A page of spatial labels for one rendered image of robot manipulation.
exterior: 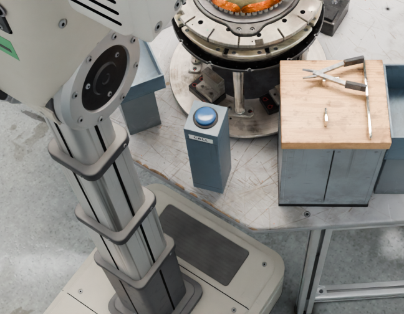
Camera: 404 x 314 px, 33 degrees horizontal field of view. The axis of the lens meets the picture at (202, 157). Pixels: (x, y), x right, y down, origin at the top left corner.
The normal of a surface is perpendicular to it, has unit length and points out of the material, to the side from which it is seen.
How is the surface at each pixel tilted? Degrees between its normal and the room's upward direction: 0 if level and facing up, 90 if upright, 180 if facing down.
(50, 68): 104
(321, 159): 90
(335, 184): 90
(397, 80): 90
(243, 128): 0
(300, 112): 0
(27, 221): 0
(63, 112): 84
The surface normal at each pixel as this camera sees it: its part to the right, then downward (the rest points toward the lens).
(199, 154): -0.30, 0.84
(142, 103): 0.37, 0.80
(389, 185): -0.04, 0.87
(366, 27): -0.07, -0.48
